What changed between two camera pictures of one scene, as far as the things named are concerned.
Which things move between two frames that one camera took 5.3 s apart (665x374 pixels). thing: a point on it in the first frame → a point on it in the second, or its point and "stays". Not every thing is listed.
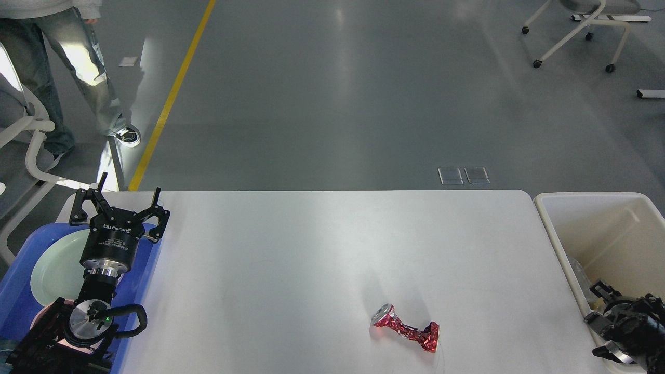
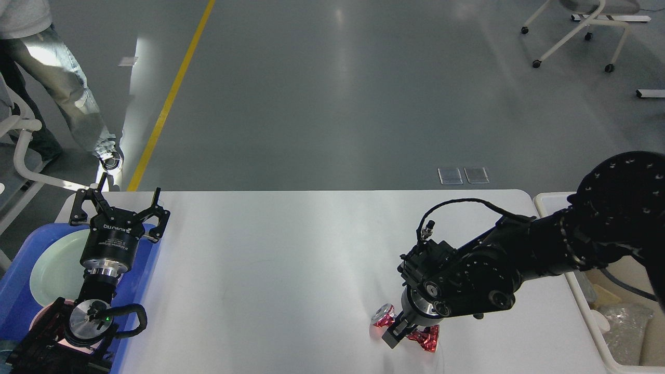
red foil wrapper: (427, 338) stays
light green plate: (56, 273) stays
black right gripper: (637, 325) → (414, 316)
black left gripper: (112, 236) stays
